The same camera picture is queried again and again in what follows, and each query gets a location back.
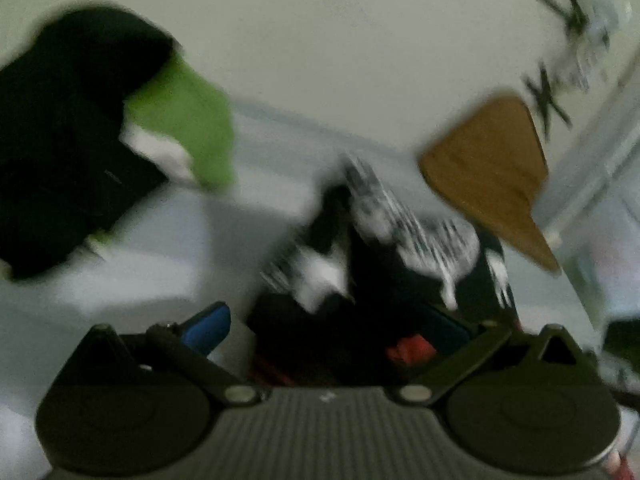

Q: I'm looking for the white cloth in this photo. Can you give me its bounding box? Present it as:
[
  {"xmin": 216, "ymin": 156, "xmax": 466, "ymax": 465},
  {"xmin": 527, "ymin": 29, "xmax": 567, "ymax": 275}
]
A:
[{"xmin": 120, "ymin": 125, "xmax": 197, "ymax": 187}]

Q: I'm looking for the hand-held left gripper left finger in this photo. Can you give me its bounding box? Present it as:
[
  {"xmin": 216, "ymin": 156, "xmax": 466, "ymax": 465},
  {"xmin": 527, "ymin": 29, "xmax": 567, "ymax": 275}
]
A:
[{"xmin": 75, "ymin": 301, "xmax": 263, "ymax": 407}]

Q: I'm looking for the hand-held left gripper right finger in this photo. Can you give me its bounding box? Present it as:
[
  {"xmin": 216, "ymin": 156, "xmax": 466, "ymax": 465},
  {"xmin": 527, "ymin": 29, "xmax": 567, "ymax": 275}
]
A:
[{"xmin": 397, "ymin": 304, "xmax": 598, "ymax": 407}]

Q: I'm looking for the black wall hanger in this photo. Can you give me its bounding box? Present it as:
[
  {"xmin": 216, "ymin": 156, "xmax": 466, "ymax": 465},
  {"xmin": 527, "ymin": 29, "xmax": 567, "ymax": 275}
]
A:
[
  {"xmin": 522, "ymin": 62, "xmax": 573, "ymax": 138},
  {"xmin": 532, "ymin": 0, "xmax": 611, "ymax": 51}
]

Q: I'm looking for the dark cloth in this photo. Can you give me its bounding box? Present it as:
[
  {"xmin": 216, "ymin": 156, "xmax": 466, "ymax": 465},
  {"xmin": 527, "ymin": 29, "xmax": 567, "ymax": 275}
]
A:
[{"xmin": 0, "ymin": 7, "xmax": 187, "ymax": 283}]

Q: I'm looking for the wooden chair seat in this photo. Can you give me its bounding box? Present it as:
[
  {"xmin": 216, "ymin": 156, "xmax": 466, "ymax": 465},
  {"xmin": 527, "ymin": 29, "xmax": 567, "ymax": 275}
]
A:
[{"xmin": 417, "ymin": 92, "xmax": 563, "ymax": 276}]

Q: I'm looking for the white door frame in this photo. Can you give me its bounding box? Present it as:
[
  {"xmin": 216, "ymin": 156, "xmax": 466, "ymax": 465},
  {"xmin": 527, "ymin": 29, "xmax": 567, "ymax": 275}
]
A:
[{"xmin": 530, "ymin": 45, "xmax": 640, "ymax": 341}]

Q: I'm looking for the black garment with white print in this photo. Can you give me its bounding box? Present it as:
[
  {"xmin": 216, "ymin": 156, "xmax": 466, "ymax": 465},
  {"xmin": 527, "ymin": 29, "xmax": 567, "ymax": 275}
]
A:
[{"xmin": 247, "ymin": 152, "xmax": 521, "ymax": 391}]

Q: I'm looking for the green cloth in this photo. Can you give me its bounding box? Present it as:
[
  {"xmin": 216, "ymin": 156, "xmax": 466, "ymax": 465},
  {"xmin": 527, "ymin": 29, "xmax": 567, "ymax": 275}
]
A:
[{"xmin": 122, "ymin": 55, "xmax": 237, "ymax": 192}]

